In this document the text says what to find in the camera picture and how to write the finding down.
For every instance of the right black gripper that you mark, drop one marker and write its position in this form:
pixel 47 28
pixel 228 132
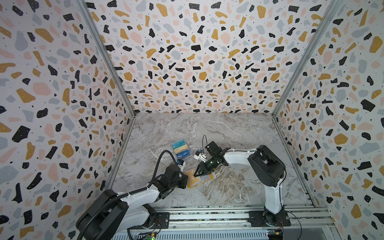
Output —
pixel 205 166

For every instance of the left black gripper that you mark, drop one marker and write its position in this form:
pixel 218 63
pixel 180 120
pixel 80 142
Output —
pixel 184 178

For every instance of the yellow leather card holder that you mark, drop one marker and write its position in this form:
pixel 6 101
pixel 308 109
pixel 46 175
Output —
pixel 205 178

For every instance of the gold card from holder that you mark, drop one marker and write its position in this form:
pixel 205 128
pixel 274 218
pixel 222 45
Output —
pixel 195 180

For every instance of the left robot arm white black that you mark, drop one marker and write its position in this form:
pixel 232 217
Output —
pixel 114 212

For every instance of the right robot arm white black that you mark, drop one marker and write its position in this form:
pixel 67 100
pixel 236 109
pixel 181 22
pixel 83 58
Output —
pixel 269 169

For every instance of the blue VIP card in stand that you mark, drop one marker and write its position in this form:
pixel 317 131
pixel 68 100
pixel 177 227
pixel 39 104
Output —
pixel 183 154

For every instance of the gold card in stand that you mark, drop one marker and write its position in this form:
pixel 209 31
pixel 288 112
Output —
pixel 181 149

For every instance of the teal VIP card in stand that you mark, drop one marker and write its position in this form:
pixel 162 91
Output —
pixel 178 144

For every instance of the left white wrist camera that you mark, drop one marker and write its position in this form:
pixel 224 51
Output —
pixel 181 164

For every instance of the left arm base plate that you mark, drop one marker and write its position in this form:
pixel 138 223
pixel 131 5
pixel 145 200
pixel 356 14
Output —
pixel 155 222

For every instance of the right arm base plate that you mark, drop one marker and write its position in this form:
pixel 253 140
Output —
pixel 267 219

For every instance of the white perforated cable duct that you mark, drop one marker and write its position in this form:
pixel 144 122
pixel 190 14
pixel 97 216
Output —
pixel 206 235

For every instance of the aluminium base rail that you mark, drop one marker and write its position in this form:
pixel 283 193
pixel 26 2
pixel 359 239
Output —
pixel 303 218

